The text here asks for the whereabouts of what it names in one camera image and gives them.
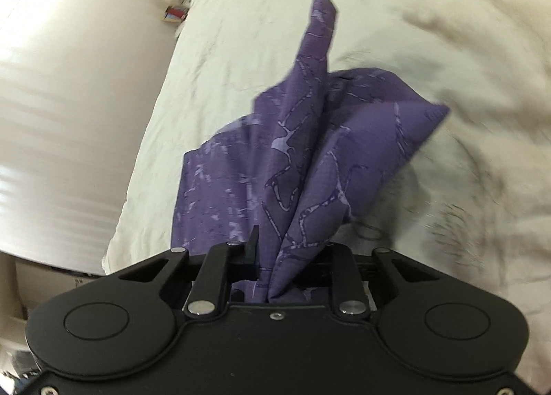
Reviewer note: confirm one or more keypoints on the cardboard box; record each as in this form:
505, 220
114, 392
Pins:
47, 276

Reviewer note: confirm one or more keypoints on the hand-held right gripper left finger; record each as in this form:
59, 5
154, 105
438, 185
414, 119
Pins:
252, 250

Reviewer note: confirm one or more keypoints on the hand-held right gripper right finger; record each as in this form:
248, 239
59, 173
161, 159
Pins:
341, 268

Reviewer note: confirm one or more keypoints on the purple patterned hooded jacket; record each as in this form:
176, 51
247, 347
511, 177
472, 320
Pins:
301, 153

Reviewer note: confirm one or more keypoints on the small shelf with books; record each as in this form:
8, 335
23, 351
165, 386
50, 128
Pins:
177, 3

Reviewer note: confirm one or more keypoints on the cream bedspread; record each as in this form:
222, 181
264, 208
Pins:
430, 54

